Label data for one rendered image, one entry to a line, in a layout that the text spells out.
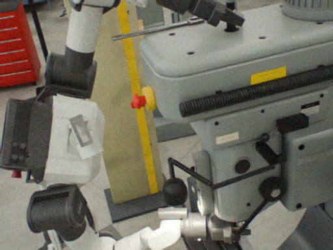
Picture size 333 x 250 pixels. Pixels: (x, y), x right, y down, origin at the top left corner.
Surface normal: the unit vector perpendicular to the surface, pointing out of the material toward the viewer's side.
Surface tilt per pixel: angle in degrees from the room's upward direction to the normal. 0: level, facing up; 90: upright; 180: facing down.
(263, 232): 0
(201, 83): 90
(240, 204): 90
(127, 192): 90
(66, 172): 58
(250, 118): 90
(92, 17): 102
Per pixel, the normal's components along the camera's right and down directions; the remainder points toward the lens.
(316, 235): -0.91, -0.15
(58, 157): 0.42, -0.13
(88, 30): 0.47, 0.58
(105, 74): 0.29, 0.47
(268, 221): -0.12, -0.85
